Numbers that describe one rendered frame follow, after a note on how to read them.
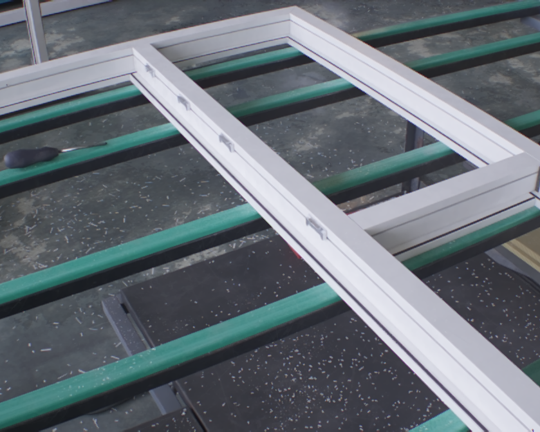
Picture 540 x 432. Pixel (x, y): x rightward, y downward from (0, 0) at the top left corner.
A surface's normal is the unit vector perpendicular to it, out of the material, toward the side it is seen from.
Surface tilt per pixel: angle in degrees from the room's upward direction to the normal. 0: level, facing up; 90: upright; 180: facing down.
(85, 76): 90
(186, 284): 0
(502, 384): 0
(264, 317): 0
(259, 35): 90
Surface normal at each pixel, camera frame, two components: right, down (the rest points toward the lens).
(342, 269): -0.87, 0.29
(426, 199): -0.01, -0.83
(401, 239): 0.50, 0.48
